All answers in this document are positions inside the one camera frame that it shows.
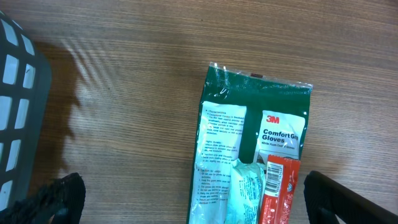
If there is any dark grey mesh basket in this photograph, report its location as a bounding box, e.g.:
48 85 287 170
1 12 52 210

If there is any red snack stick packet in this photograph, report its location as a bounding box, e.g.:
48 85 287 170
258 155 300 224

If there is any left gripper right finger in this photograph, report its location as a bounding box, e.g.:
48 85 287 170
303 170 397 224

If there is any green 3M gloves package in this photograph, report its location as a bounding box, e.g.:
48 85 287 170
187 62 313 223

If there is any light green wipes sachet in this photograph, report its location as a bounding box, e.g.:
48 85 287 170
224 159 265 224

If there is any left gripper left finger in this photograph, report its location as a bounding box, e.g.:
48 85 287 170
1 172 86 224

